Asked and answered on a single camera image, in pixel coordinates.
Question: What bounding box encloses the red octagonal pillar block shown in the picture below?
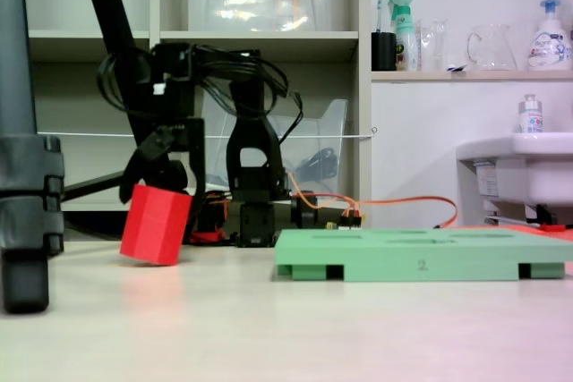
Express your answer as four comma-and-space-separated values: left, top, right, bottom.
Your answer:
119, 183, 194, 267

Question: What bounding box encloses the black round table clamp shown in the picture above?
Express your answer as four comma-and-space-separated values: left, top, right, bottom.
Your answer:
290, 196, 319, 229

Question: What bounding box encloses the black box with orange wires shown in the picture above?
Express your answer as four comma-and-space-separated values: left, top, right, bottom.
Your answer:
196, 193, 230, 233

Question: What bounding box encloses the green spray bottle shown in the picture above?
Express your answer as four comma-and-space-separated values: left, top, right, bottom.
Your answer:
387, 0, 420, 72

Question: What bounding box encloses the black cup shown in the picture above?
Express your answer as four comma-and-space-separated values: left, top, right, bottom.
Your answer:
371, 31, 398, 72

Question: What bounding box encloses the thin black tripod brace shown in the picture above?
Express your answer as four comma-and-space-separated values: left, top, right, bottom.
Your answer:
62, 166, 135, 202

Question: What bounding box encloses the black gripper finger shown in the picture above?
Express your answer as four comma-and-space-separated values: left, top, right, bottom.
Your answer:
186, 117, 208, 202
119, 126, 178, 204

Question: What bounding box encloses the small clear sanitizer bottle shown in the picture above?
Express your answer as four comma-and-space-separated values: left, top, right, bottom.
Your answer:
517, 94, 545, 135

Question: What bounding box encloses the thick grey tripod leg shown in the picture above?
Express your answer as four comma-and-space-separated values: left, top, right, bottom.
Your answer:
0, 0, 66, 314

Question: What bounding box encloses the wooden wall ledge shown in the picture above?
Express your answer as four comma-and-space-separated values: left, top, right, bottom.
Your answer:
371, 69, 573, 84

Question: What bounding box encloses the clear glass pitcher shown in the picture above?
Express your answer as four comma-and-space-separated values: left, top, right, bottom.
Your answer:
466, 23, 518, 72

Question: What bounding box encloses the white sink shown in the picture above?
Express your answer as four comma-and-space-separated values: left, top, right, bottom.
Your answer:
455, 131, 573, 223

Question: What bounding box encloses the black clamp with red piece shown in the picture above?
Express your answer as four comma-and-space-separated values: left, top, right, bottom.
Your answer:
535, 203, 567, 233

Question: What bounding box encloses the orange flat cable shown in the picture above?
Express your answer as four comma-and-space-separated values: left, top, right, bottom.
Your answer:
286, 171, 458, 229

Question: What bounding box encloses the small circuit board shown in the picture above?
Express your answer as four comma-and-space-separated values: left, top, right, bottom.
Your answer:
325, 207, 366, 232

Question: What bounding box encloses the black wire bundle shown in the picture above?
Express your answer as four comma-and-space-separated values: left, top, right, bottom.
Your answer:
97, 44, 306, 144

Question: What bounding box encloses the thin white cord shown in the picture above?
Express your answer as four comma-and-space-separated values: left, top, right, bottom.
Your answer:
35, 126, 379, 140

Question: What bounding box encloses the white pump soap bottle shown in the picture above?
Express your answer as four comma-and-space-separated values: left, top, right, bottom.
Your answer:
526, 0, 573, 72

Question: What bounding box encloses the clear glass beaker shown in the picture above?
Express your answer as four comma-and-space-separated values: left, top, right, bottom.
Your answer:
418, 18, 449, 72

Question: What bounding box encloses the green shape sorter board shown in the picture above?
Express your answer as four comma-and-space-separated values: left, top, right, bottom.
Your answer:
273, 228, 573, 284

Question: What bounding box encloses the clear plastic file tray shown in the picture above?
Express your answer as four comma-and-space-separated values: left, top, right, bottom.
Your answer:
195, 86, 349, 198

